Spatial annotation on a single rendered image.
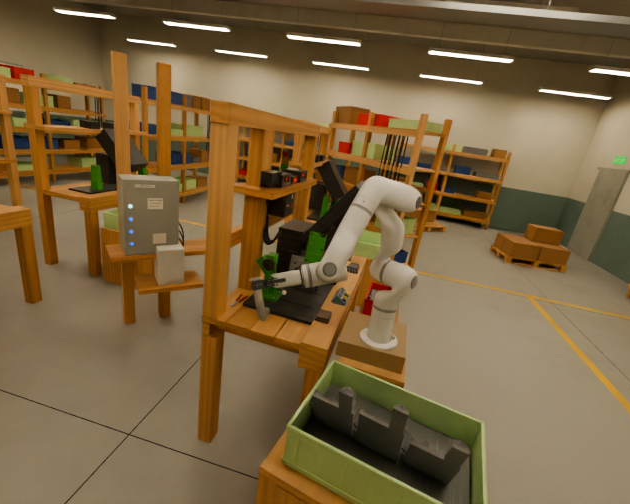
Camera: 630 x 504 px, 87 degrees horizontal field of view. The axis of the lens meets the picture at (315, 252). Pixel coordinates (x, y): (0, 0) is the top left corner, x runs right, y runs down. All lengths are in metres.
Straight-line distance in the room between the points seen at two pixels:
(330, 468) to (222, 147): 1.31
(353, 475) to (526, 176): 10.92
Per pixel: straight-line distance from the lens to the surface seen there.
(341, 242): 1.12
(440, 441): 1.53
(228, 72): 12.45
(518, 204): 11.72
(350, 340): 1.72
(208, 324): 1.91
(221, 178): 1.61
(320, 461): 1.26
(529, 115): 11.60
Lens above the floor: 1.87
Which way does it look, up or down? 19 degrees down
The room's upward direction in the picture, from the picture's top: 9 degrees clockwise
